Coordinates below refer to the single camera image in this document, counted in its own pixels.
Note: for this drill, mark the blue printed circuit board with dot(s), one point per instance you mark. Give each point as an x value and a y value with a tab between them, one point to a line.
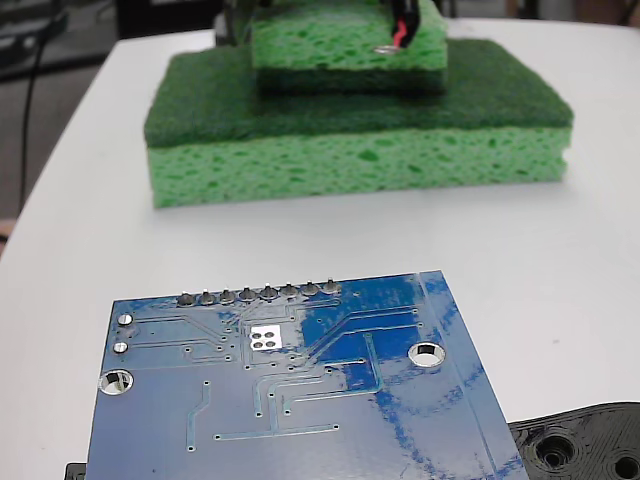
300	425

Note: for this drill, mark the small green scouring sponge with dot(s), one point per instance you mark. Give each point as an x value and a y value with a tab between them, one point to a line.
325	45

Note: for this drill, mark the large green scouring sponge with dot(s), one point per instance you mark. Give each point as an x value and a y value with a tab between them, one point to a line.
350	165

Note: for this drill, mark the dark desk equipment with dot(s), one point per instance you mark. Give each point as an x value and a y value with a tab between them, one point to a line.
25	35

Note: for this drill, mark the black plastic mount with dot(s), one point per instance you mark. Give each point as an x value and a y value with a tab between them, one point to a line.
575	440

